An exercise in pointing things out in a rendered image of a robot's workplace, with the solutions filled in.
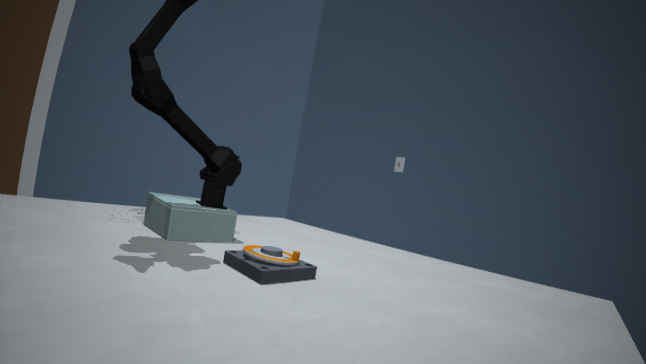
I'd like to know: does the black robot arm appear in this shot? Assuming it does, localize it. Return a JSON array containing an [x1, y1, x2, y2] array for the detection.
[[129, 0, 242, 209]]

